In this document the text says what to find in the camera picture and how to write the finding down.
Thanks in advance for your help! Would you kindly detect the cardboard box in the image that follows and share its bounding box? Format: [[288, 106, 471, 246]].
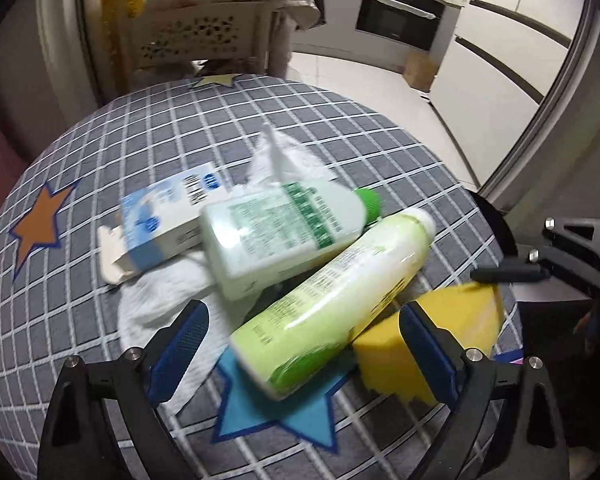
[[402, 52, 440, 92]]

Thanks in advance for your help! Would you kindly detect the beige cloth bag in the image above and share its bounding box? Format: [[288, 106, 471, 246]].
[[275, 0, 321, 81]]

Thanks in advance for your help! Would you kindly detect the white refrigerator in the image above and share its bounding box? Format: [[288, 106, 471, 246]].
[[430, 0, 588, 186]]

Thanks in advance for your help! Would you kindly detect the blue white carton box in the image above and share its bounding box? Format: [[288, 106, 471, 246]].
[[97, 161, 233, 286]]

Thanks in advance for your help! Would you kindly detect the green spray bottle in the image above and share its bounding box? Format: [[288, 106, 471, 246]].
[[229, 208, 437, 401]]

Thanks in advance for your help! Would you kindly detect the yellow sponge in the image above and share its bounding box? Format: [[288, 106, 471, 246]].
[[352, 282, 506, 406]]

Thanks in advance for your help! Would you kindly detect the sliding door frame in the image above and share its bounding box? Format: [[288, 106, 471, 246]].
[[35, 0, 111, 106]]

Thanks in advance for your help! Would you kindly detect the yellow mesh bag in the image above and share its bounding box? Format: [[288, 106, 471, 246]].
[[100, 0, 146, 61]]

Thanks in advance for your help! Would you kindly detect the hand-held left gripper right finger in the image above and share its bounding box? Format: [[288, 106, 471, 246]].
[[398, 303, 572, 480]]

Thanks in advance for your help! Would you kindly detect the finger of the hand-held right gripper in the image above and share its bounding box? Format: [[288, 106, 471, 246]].
[[470, 247, 600, 306], [542, 216, 600, 271]]

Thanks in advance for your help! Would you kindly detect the white bottle green cap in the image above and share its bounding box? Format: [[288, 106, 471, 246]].
[[200, 182, 383, 303]]

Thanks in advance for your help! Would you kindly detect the white plastic wrapper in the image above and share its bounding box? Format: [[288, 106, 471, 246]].
[[247, 122, 341, 196]]

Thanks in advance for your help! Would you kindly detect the black built-in oven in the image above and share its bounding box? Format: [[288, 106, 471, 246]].
[[355, 0, 448, 53]]

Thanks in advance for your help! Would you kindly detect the cream plastic storage cart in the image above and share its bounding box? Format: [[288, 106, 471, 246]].
[[105, 0, 301, 81]]

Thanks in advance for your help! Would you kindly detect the grey kitchen counter cabinet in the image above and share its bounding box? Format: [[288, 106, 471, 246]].
[[290, 0, 466, 76]]

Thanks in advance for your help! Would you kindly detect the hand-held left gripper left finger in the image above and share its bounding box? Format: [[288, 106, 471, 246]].
[[37, 299, 211, 480]]

